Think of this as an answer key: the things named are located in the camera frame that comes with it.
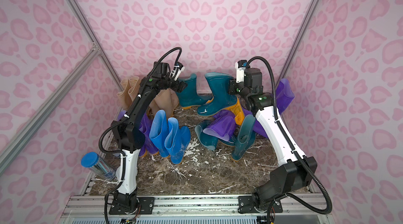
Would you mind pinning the purple boot shaft in pile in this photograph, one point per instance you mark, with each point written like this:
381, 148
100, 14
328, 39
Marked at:
223, 127

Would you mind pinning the teal boot lying under pile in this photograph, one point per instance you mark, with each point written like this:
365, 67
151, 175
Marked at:
208, 141

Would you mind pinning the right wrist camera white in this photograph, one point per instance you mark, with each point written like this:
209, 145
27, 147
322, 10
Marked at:
240, 70

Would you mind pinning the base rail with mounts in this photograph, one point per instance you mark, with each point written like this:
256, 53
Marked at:
190, 209

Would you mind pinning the beige boot pair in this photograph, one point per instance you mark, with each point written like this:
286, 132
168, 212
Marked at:
134, 83
123, 96

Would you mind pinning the blue boot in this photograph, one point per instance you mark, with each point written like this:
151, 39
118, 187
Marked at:
177, 140
158, 133

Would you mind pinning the aluminium frame post right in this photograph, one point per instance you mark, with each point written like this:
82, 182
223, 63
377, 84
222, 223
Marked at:
304, 26

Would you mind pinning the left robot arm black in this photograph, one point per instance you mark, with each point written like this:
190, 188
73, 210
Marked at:
131, 139

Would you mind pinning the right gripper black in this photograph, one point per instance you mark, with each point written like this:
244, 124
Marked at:
234, 88

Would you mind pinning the aluminium frame post left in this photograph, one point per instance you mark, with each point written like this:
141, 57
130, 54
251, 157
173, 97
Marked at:
85, 25

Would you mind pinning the beige boot with paper stuffing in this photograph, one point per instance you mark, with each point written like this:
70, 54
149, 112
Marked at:
173, 102

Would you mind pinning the blue printed can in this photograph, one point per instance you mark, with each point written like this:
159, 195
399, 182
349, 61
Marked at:
98, 165

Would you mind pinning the aluminium frame post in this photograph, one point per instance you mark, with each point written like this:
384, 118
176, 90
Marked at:
304, 26
85, 25

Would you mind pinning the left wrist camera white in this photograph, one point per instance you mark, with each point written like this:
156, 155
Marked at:
177, 70

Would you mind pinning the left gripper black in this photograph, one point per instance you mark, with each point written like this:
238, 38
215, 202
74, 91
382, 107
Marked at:
179, 85

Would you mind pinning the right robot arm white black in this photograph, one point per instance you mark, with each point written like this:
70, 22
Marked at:
295, 169

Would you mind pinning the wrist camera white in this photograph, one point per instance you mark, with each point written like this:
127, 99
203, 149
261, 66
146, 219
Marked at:
177, 70
240, 70

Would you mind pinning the aluminium diagonal brace left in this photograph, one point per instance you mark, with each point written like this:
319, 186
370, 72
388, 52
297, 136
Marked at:
20, 140

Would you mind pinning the yellow boot sole in pile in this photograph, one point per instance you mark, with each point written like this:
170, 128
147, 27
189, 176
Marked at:
237, 110

